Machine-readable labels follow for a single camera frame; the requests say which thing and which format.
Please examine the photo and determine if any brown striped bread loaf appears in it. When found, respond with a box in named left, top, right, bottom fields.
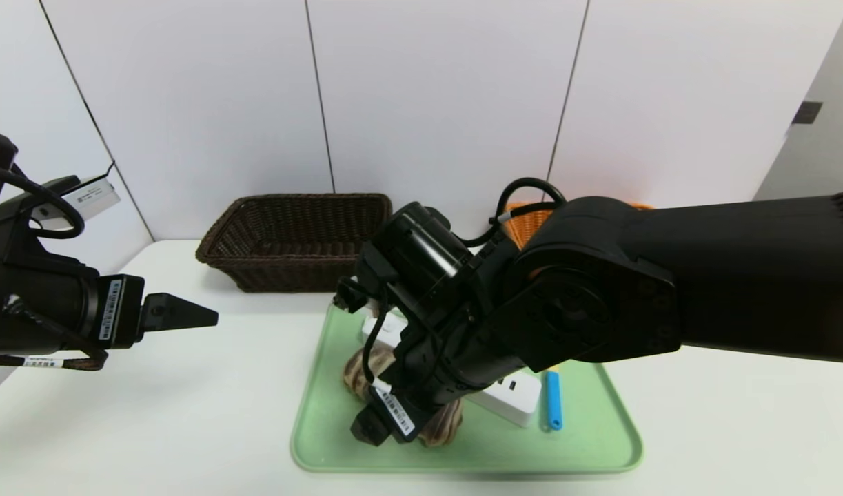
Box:
left=343, top=344, right=463, bottom=448

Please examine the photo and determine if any white power strip with cord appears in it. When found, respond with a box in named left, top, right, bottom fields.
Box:
left=361, top=313, right=542, bottom=428

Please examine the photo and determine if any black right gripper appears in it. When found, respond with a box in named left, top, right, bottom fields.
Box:
left=349, top=333, right=472, bottom=448

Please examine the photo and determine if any dark brown wicker basket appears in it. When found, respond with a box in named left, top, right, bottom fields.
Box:
left=195, top=193, right=393, bottom=293

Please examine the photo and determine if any black left wrist camera cable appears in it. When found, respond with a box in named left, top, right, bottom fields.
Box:
left=0, top=162, right=85, bottom=240

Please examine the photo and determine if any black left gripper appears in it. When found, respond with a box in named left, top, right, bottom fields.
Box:
left=0, top=258, right=219, bottom=356

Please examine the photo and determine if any orange wicker basket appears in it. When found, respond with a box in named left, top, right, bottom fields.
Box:
left=502, top=200, right=655, bottom=250

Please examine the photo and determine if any wooden spoon with blue handle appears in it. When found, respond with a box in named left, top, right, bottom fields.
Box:
left=544, top=371, right=563, bottom=431

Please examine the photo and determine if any thin braided cable with label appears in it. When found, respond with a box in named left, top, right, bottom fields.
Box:
left=0, top=296, right=108, bottom=371

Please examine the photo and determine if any light green plastic tray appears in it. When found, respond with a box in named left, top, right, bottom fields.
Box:
left=290, top=300, right=644, bottom=473

